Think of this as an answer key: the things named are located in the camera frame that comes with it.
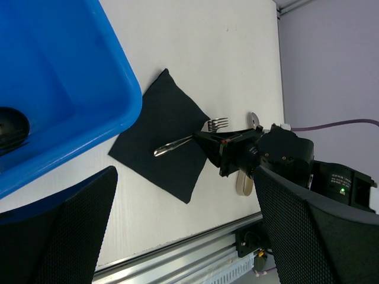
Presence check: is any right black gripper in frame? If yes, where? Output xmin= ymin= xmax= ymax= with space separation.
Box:
xmin=193 ymin=128 xmax=314 ymax=178

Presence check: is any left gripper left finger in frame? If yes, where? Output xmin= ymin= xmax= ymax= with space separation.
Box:
xmin=1 ymin=166 xmax=118 ymax=283

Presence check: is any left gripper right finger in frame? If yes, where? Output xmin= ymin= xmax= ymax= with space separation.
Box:
xmin=254 ymin=167 xmax=378 ymax=283

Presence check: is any silver fork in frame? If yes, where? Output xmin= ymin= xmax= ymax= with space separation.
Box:
xmin=153 ymin=118 xmax=229 ymax=157

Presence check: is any black paper napkin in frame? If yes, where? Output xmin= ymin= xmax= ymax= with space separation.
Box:
xmin=108 ymin=69 xmax=209 ymax=204

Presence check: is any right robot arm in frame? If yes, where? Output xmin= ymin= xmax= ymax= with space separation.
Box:
xmin=194 ymin=124 xmax=377 ymax=212

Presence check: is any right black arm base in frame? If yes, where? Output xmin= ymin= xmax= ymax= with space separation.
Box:
xmin=235 ymin=220 xmax=271 ymax=258

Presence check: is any blue plastic bin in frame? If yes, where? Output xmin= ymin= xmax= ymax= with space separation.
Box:
xmin=1 ymin=1 xmax=142 ymax=197

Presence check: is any slotted cable duct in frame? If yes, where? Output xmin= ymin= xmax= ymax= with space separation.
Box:
xmin=204 ymin=256 xmax=254 ymax=284

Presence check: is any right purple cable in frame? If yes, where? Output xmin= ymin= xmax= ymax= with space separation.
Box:
xmin=291 ymin=118 xmax=379 ymax=133

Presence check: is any aluminium rail frame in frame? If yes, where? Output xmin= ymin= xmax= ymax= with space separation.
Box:
xmin=92 ymin=213 xmax=262 ymax=283

